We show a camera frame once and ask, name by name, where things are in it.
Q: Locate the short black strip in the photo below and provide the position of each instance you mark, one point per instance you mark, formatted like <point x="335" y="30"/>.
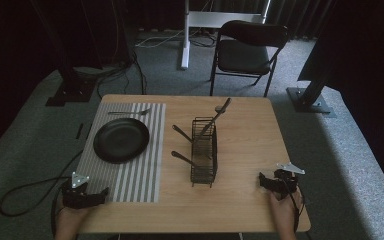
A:
<point x="79" y="130"/>
<point x="89" y="131"/>

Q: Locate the silver fork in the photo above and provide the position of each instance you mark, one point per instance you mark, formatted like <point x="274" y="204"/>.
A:
<point x="130" y="112"/>

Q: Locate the black metal stand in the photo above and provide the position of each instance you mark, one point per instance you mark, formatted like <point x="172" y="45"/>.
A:
<point x="70" y="86"/>
<point x="310" y="98"/>

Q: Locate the black folding chair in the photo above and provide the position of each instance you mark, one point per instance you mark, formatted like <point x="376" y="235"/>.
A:
<point x="243" y="55"/>

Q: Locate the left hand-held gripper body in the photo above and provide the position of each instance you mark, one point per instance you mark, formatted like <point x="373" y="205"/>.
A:
<point x="76" y="196"/>

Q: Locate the grey striped placemat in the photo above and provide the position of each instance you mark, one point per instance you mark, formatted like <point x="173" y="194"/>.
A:
<point x="136" y="173"/>

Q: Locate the person's left hand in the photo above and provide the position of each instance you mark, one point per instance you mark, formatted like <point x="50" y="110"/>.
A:
<point x="69" y="216"/>

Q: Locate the white desk frame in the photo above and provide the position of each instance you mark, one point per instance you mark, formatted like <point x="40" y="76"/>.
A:
<point x="193" y="20"/>

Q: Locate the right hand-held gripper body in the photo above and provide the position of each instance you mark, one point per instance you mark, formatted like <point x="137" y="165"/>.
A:
<point x="286" y="181"/>

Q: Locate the black round plate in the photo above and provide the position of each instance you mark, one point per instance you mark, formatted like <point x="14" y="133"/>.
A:
<point x="121" y="140"/>

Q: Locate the person's right hand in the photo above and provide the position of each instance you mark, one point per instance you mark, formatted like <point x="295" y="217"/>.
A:
<point x="285" y="210"/>

